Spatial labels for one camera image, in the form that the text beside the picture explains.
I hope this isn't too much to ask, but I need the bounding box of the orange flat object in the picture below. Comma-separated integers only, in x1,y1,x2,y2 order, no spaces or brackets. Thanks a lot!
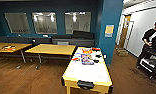
2,45,17,52

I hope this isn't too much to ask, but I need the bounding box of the small black speaker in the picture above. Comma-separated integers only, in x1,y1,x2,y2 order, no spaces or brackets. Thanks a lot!
31,39,37,46

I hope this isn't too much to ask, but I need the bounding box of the orange game paddle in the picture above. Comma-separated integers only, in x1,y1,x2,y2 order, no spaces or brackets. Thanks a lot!
71,57,81,62

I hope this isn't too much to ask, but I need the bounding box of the yellow air hockey table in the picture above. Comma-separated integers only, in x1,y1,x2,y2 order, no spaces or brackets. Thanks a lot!
61,46,114,94

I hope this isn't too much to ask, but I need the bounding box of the pale framed wall sign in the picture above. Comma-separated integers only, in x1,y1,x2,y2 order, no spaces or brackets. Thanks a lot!
104,24,115,38

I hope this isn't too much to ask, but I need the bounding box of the cardboard box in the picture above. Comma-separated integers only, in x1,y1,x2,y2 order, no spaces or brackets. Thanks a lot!
115,48,129,57

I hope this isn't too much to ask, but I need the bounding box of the brown wooden door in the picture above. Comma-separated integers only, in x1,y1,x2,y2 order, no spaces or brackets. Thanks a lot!
118,14,132,48

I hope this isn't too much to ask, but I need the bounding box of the white bench sign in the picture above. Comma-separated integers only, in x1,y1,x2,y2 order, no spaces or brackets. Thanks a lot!
57,41,70,46

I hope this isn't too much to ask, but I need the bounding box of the red black game paddle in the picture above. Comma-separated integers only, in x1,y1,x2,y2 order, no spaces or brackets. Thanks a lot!
91,47,101,52

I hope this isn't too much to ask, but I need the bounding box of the black sofa cushion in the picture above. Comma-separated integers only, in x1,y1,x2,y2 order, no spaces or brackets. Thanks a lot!
71,30,95,40

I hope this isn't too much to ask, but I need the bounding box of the interior glass window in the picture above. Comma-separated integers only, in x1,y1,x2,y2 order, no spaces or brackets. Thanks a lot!
63,11,93,35
31,11,58,35
3,12,30,34

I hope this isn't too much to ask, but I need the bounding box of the orange bowl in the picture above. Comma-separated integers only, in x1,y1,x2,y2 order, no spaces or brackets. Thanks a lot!
82,48,93,55

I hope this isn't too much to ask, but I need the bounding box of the yellow wooden table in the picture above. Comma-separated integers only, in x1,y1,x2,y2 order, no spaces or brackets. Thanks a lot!
0,42,33,63
24,43,77,65

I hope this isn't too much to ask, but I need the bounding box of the white wall outlet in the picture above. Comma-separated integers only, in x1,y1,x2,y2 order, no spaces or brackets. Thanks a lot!
103,54,108,60

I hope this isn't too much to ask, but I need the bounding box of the person in dark clothes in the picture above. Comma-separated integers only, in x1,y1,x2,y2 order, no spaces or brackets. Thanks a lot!
137,18,156,80

